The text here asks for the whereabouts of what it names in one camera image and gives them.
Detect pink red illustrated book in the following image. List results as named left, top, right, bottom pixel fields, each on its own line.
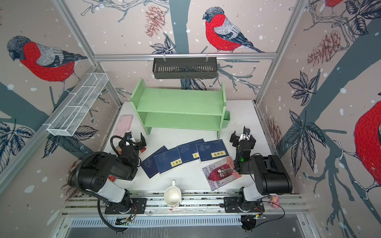
left=202, top=157, right=242, bottom=191

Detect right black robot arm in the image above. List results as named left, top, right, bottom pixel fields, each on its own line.
left=230, top=127, right=293, bottom=203

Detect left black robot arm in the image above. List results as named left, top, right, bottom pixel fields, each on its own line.
left=67, top=131, right=147, bottom=203

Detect pink rectangular case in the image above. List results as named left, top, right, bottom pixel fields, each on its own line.
left=113, top=115, right=133, bottom=137

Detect leftmost blue book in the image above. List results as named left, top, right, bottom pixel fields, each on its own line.
left=141, top=146, right=168, bottom=179

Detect blue book yellow label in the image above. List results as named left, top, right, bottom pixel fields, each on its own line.
left=196, top=139, right=229, bottom=162
left=154, top=147, right=183, bottom=174

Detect green wooden two-tier shelf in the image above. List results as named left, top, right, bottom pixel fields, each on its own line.
left=130, top=79, right=227, bottom=139

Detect pink small toy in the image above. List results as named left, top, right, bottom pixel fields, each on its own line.
left=270, top=195, right=280, bottom=209

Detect white ceramic pitcher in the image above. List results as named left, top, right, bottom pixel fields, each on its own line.
left=164, top=180, right=182, bottom=208

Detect small circuit board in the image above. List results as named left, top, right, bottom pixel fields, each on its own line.
left=115, top=217, right=133, bottom=226

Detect black hanging slotted basket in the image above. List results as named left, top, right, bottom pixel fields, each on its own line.
left=152, top=57, right=218, bottom=79

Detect right black thin cable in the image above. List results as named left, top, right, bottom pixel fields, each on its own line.
left=248, top=153, right=286, bottom=222

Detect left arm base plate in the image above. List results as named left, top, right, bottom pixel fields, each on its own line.
left=105, top=198, right=147, bottom=215

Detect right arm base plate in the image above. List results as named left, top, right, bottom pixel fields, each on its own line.
left=220, top=196, right=265, bottom=213

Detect white wire mesh tray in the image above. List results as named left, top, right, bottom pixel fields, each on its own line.
left=47, top=72, right=109, bottom=136

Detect aluminium mounting rail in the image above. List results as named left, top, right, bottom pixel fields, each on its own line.
left=62, top=193, right=310, bottom=216

